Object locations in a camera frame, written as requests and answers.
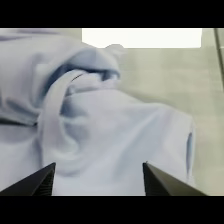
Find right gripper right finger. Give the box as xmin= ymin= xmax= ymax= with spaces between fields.
xmin=142 ymin=161 xmax=208 ymax=197

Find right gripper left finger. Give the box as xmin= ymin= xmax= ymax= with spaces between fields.
xmin=0 ymin=162 xmax=57 ymax=197

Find light blue shirt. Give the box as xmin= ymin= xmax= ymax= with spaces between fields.
xmin=0 ymin=28 xmax=197 ymax=197

